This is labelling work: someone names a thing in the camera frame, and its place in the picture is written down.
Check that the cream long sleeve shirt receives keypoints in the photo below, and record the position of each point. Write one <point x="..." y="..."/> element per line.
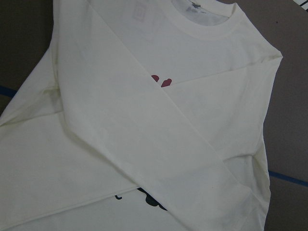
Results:
<point x="141" y="115"/>

